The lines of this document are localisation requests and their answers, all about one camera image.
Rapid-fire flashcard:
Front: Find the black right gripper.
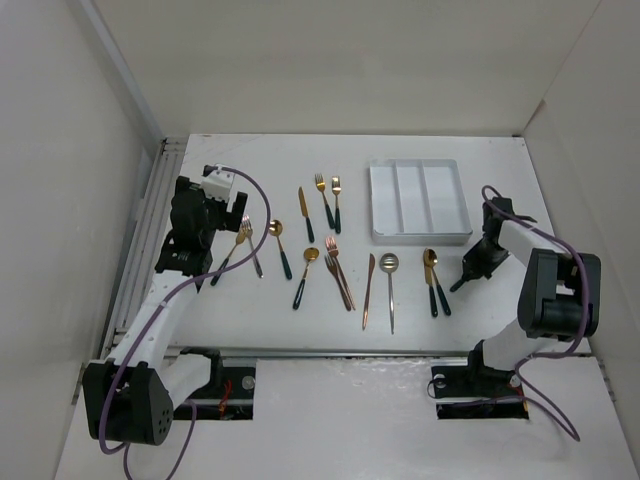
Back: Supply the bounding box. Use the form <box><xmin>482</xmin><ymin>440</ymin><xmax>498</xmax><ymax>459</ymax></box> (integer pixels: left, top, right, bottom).
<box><xmin>463</xmin><ymin>239</ymin><xmax>511</xmax><ymax>280</ymax></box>

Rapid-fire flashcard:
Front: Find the gold fork green handle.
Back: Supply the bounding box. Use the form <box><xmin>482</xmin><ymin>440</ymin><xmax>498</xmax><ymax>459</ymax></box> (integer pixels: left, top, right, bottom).
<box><xmin>210</xmin><ymin>215</ymin><xmax>250</xmax><ymax>286</ymax></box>
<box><xmin>314</xmin><ymin>173</ymin><xmax>335</xmax><ymax>229</ymax></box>
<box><xmin>331</xmin><ymin>176</ymin><xmax>342</xmax><ymax>234</ymax></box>

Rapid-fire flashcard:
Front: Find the silver fork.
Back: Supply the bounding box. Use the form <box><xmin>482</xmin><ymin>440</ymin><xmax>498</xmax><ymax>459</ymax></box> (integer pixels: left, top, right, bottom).
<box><xmin>242</xmin><ymin>215</ymin><xmax>264</xmax><ymax>279</ymax></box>

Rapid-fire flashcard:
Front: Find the gold spoon green handle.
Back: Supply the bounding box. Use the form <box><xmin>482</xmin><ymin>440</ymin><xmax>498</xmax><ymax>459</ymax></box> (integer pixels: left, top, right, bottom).
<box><xmin>427</xmin><ymin>248</ymin><xmax>452</xmax><ymax>316</ymax></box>
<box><xmin>292</xmin><ymin>247</ymin><xmax>319</xmax><ymax>310</ymax></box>
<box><xmin>269</xmin><ymin>219</ymin><xmax>293</xmax><ymax>280</ymax></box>

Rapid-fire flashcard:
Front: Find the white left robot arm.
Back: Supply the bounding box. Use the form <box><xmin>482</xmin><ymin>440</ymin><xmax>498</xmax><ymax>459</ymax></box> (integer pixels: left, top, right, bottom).
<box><xmin>82</xmin><ymin>167</ymin><xmax>247</xmax><ymax>445</ymax></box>

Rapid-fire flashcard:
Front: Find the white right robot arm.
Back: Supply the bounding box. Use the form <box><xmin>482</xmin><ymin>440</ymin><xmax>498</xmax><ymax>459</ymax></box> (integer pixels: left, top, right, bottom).
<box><xmin>450</xmin><ymin>195</ymin><xmax>601</xmax><ymax>397</ymax></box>

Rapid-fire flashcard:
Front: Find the white three-compartment cutlery tray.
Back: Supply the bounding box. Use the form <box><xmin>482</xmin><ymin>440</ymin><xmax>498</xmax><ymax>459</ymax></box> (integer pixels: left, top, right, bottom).
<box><xmin>369</xmin><ymin>159</ymin><xmax>473</xmax><ymax>246</ymax></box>

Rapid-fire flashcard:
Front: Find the silver slotted spoon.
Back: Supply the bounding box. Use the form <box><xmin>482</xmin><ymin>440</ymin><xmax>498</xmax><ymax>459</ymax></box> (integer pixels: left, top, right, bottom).
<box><xmin>379</xmin><ymin>252</ymin><xmax>399</xmax><ymax>334</ymax></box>

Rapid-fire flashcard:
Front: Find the rose gold knife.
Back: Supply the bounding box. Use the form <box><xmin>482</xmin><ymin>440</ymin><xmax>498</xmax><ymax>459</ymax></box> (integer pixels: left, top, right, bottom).
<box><xmin>361</xmin><ymin>253</ymin><xmax>376</xmax><ymax>331</ymax></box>

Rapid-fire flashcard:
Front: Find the rose gold fork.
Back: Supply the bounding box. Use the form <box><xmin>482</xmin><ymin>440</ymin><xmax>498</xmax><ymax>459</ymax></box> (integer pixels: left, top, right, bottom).
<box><xmin>325</xmin><ymin>236</ymin><xmax>355</xmax><ymax>310</ymax></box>
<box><xmin>324</xmin><ymin>255</ymin><xmax>352</xmax><ymax>311</ymax></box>

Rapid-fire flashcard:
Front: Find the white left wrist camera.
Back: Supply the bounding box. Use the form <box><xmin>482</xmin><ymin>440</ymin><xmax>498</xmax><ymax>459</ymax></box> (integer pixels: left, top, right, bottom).
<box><xmin>200</xmin><ymin>164</ymin><xmax>235</xmax><ymax>202</ymax></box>

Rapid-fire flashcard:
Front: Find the aluminium rail frame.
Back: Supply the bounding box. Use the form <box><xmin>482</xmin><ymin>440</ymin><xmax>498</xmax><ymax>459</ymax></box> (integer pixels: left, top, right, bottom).
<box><xmin>97</xmin><ymin>137</ymin><xmax>187</xmax><ymax>358</ymax></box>

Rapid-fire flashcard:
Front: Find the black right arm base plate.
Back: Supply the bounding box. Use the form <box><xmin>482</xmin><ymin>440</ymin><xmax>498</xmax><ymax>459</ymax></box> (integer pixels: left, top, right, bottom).
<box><xmin>431</xmin><ymin>364</ymin><xmax>529</xmax><ymax>420</ymax></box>

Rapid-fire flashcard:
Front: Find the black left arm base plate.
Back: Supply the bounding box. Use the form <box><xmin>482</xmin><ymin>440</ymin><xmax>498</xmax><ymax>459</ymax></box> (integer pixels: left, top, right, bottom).
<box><xmin>160</xmin><ymin>348</ymin><xmax>256</xmax><ymax>421</ymax></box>

